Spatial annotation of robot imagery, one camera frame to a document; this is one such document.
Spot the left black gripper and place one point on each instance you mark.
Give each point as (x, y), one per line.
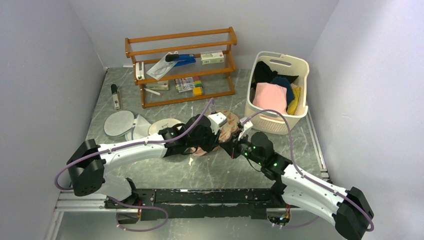
(174, 136)

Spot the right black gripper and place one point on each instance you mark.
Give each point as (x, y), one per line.
(231, 149)

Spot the floral mesh laundry bag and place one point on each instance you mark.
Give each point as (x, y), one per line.
(226, 130)

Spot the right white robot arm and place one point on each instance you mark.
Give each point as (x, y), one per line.
(346, 209)

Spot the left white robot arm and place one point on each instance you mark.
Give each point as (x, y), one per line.
(91, 165)

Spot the beige round laundry bag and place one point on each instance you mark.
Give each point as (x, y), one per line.
(162, 124)

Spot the cream laundry basket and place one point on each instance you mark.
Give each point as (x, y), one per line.
(282, 65)

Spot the white red pen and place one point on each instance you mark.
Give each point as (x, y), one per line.
(153, 92)

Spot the small white box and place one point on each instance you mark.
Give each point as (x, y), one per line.
(159, 85)

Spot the highlighter marker pack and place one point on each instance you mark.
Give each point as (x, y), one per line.
(187, 83)

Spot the pink folded cloth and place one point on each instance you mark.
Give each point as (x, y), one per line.
(271, 96)

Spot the wooden shelf rack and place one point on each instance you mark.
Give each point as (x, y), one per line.
(216, 78)

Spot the clear plastic packet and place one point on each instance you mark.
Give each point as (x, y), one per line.
(162, 67)

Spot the yellow cloth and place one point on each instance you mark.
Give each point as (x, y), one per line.
(291, 108)

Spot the blue stapler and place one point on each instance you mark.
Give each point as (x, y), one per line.
(180, 59)

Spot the black silver marker device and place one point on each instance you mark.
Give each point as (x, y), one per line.
(115, 96)

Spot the black garment in basket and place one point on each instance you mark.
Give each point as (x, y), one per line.
(263, 74)

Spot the dark teal cloth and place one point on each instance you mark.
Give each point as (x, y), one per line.
(285, 83)

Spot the white green box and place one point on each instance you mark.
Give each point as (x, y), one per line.
(212, 57)

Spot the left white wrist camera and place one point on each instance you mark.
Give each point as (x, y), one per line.
(217, 120)

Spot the aluminium frame rail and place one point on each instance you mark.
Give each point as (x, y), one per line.
(85, 218)

